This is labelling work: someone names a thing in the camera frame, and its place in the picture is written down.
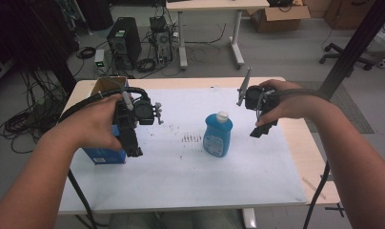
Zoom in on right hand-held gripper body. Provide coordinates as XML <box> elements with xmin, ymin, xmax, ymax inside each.
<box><xmin>236</xmin><ymin>67</ymin><xmax>281</xmax><ymax>123</ymax></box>

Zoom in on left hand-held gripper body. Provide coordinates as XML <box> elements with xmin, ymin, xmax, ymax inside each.
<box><xmin>112</xmin><ymin>87</ymin><xmax>165</xmax><ymax>135</ymax></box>

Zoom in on blue cardboard box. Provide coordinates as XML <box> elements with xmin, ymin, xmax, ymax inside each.
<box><xmin>82</xmin><ymin>75</ymin><xmax>130</xmax><ymax>165</ymax></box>

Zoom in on blue bottle with white cap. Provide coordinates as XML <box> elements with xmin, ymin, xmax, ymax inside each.
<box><xmin>202</xmin><ymin>111</ymin><xmax>233</xmax><ymax>158</ymax></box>

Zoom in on person's right hand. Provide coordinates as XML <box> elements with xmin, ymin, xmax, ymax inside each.
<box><xmin>255</xmin><ymin>79</ymin><xmax>322</xmax><ymax>128</ymax></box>

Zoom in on person's left hand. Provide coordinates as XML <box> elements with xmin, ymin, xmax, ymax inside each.
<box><xmin>49</xmin><ymin>94</ymin><xmax>127</xmax><ymax>152</ymax></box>

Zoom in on light wooden table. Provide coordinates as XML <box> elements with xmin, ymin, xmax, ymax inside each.
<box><xmin>58</xmin><ymin>75</ymin><xmax>341</xmax><ymax>215</ymax></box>

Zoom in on white table mat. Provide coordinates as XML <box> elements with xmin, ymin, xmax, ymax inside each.
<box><xmin>58</xmin><ymin>87</ymin><xmax>308</xmax><ymax>215</ymax></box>

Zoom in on small white power unit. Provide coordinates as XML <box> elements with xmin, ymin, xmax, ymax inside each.
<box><xmin>93</xmin><ymin>48</ymin><xmax>107</xmax><ymax>69</ymax></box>

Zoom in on open computer case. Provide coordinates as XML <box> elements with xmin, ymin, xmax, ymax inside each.
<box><xmin>149</xmin><ymin>15</ymin><xmax>174</xmax><ymax>65</ymax></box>

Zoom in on black computer tower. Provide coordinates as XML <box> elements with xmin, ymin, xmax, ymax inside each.
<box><xmin>106</xmin><ymin>16</ymin><xmax>143</xmax><ymax>71</ymax></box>

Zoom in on clear tape strip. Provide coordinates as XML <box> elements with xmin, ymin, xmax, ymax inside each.
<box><xmin>301</xmin><ymin>176</ymin><xmax>327</xmax><ymax>200</ymax></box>

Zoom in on open brown cardboard box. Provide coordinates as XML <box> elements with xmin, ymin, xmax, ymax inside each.
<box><xmin>246</xmin><ymin>4</ymin><xmax>312</xmax><ymax>33</ymax></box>

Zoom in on gray floor mat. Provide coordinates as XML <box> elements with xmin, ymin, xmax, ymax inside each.
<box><xmin>294</xmin><ymin>80</ymin><xmax>375</xmax><ymax>135</ymax></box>

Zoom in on white table leg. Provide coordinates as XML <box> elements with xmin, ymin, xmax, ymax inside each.
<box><xmin>242</xmin><ymin>208</ymin><xmax>257</xmax><ymax>229</ymax></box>

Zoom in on black office chair base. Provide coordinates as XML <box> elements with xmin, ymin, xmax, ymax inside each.
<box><xmin>318</xmin><ymin>42</ymin><xmax>376</xmax><ymax>72</ymax></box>

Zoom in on white-legged wooden desk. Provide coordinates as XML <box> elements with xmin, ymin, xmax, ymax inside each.
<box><xmin>165</xmin><ymin>0</ymin><xmax>271</xmax><ymax>71</ymax></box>

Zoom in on closed brown cardboard box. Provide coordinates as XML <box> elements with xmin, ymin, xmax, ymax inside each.
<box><xmin>323</xmin><ymin>0</ymin><xmax>377</xmax><ymax>31</ymax></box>

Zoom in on gray cable plug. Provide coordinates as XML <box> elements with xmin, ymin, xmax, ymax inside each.
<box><xmin>121</xmin><ymin>90</ymin><xmax>135</xmax><ymax>112</ymax></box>

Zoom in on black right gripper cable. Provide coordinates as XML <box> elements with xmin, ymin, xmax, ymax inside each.
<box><xmin>274</xmin><ymin>88</ymin><xmax>333</xmax><ymax>229</ymax></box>

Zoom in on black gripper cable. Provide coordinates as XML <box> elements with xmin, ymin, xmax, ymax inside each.
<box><xmin>274</xmin><ymin>88</ymin><xmax>333</xmax><ymax>229</ymax></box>
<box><xmin>57</xmin><ymin>86</ymin><xmax>151</xmax><ymax>229</ymax></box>

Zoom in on coiled black cable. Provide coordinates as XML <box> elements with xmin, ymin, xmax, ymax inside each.
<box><xmin>135</xmin><ymin>57</ymin><xmax>157</xmax><ymax>73</ymax></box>
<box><xmin>75</xmin><ymin>46</ymin><xmax>97</xmax><ymax>60</ymax></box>

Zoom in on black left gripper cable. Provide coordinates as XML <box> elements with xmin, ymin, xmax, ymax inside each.
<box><xmin>57</xmin><ymin>86</ymin><xmax>151</xmax><ymax>229</ymax></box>

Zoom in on loose black floor cable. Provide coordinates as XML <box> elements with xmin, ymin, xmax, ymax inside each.
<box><xmin>184</xmin><ymin>22</ymin><xmax>228</xmax><ymax>65</ymax></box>

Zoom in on tangle of black floor cables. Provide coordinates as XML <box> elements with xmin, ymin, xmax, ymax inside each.
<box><xmin>0</xmin><ymin>68</ymin><xmax>70</xmax><ymax>156</ymax></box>

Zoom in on black metal post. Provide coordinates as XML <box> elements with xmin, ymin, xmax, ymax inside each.
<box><xmin>317</xmin><ymin>0</ymin><xmax>385</xmax><ymax>99</ymax></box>

